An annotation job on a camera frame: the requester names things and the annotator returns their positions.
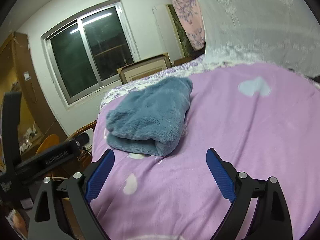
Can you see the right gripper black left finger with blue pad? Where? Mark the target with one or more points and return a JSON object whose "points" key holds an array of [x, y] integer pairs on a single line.
{"points": [[49, 220]]}

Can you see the blue fleece garment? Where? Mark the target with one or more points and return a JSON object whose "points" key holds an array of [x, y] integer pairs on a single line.
{"points": [[150, 121]]}

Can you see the wooden chair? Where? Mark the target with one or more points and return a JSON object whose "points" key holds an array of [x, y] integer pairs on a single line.
{"points": [[81, 137]]}

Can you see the brown wooden cabinet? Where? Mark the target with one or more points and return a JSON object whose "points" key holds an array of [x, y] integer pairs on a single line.
{"points": [[18, 74]]}

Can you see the purple floral bedsheet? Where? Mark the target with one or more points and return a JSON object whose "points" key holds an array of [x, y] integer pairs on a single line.
{"points": [[195, 66]]}

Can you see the aluminium sliding window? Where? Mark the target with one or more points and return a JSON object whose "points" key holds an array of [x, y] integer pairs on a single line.
{"points": [[86, 50]]}

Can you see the white lace cover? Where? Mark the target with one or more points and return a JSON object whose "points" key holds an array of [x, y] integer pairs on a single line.
{"points": [[282, 32]]}

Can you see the pink floral cloth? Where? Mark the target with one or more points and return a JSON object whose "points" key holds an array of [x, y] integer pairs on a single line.
{"points": [[189, 14]]}

